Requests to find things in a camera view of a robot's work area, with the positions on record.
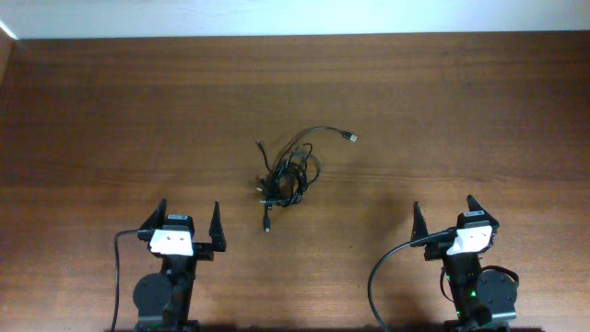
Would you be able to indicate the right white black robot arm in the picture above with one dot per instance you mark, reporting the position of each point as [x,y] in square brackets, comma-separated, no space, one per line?
[483,297]

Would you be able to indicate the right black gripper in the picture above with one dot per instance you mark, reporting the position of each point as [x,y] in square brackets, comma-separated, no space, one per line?
[433,249]

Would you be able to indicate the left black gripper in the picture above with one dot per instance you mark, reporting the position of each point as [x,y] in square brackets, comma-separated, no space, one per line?
[203,247]

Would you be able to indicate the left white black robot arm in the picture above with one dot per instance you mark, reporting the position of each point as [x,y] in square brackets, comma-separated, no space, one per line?
[163,298]

